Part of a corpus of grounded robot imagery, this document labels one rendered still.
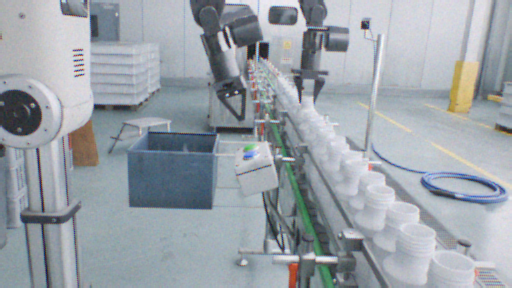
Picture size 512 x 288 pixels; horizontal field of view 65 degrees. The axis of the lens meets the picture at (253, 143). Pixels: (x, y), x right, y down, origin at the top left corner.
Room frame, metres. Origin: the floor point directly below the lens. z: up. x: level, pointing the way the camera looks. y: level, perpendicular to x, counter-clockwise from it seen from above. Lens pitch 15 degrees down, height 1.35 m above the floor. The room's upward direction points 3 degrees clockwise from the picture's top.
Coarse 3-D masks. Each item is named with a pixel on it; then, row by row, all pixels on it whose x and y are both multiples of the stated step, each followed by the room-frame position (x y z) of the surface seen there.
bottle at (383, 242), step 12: (396, 204) 0.46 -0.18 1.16; (408, 204) 0.46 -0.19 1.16; (396, 216) 0.44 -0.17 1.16; (408, 216) 0.43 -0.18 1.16; (384, 228) 0.45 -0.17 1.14; (396, 228) 0.43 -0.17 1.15; (372, 240) 0.45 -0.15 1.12; (384, 240) 0.44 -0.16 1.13; (396, 240) 0.43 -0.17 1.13; (372, 252) 0.45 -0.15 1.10; (384, 252) 0.43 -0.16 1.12; (372, 276) 0.44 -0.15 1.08
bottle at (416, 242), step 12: (408, 228) 0.40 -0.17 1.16; (420, 228) 0.40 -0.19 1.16; (408, 240) 0.38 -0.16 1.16; (420, 240) 0.37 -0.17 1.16; (432, 240) 0.38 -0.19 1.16; (396, 252) 0.39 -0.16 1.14; (408, 252) 0.37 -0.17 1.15; (420, 252) 0.37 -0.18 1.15; (432, 252) 0.38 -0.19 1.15; (384, 264) 0.39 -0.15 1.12; (396, 264) 0.38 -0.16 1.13; (408, 264) 0.37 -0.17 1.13; (420, 264) 0.37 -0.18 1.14; (396, 276) 0.37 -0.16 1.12; (408, 276) 0.37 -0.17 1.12; (420, 276) 0.36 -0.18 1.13
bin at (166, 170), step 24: (144, 144) 1.60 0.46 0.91; (168, 144) 1.67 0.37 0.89; (192, 144) 1.67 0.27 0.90; (216, 144) 1.51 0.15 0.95; (144, 168) 1.37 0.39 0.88; (168, 168) 1.37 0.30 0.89; (192, 168) 1.37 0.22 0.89; (216, 168) 1.58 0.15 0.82; (144, 192) 1.37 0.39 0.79; (168, 192) 1.37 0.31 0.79; (192, 192) 1.37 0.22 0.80
